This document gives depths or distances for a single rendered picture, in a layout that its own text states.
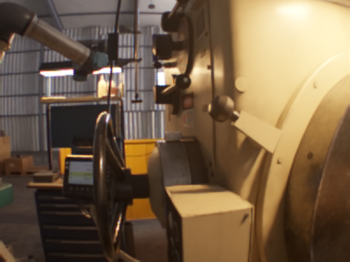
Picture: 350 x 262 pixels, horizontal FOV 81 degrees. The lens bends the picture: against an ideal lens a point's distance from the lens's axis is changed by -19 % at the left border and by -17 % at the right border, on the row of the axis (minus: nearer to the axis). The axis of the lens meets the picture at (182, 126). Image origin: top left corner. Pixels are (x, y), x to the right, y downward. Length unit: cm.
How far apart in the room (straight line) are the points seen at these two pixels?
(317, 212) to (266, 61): 28
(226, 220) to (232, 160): 13
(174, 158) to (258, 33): 31
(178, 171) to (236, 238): 24
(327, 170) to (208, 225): 20
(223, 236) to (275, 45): 35
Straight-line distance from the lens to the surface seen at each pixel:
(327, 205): 43
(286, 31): 51
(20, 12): 93
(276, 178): 44
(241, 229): 35
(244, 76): 43
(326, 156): 40
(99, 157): 46
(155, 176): 56
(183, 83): 51
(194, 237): 33
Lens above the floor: 147
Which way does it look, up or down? 1 degrees down
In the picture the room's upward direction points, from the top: 1 degrees counter-clockwise
